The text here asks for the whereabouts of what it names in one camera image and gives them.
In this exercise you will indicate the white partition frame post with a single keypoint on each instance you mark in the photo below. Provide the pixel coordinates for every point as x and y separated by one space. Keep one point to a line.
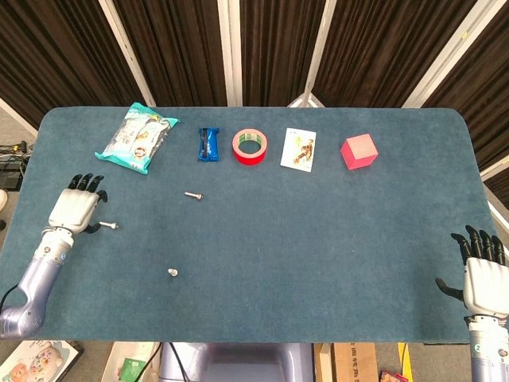
230 51
18 118
322 40
446 55
495 170
126 51
499 213

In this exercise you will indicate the yellow strip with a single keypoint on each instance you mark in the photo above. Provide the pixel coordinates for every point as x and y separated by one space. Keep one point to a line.
403 354

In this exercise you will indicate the pink cube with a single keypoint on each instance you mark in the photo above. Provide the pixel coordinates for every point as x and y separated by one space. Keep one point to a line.
358 153

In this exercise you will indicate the blue snack wrapper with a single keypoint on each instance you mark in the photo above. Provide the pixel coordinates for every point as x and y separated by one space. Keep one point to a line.
208 145

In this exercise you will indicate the green packet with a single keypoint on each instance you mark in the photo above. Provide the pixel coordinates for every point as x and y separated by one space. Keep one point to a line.
133 367

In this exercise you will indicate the grey robot torso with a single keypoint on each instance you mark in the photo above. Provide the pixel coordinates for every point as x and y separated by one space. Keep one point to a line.
246 362

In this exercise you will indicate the silver bolt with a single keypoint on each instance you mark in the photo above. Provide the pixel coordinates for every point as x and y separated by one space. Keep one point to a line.
173 273
110 225
193 195

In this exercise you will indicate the white open carton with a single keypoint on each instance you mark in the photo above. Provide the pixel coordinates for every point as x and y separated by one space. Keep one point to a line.
117 352

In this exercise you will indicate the dark brown pleated curtain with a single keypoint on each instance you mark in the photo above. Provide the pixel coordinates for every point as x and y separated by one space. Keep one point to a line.
179 47

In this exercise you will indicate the wooden plank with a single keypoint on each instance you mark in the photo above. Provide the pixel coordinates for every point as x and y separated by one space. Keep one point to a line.
323 362

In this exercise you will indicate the red tape roll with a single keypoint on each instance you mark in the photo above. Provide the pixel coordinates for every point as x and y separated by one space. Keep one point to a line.
248 158

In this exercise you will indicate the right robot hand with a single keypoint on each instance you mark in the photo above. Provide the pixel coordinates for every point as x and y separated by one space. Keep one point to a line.
487 286

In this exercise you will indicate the blue felt table cover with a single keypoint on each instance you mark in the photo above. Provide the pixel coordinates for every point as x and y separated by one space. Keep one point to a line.
278 238

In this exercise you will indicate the illustrated bear toy box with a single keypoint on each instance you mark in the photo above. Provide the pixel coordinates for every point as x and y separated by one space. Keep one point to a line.
32 360

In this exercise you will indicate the teal snack bag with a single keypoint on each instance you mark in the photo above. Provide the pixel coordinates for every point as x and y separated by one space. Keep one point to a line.
135 139

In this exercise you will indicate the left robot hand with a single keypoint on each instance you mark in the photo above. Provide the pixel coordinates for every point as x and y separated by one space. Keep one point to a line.
73 209

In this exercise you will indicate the red printed book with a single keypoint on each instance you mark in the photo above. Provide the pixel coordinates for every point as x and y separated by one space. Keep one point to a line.
391 376

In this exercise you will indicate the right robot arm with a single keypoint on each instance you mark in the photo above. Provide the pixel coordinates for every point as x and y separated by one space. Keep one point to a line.
489 354

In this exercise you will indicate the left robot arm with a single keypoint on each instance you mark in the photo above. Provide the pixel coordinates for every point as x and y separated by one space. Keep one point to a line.
37 278

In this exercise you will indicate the white picture card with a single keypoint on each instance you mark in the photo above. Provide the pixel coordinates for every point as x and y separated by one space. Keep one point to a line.
298 149

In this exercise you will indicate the brown cardboard box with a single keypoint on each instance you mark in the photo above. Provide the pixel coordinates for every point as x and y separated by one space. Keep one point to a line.
354 362

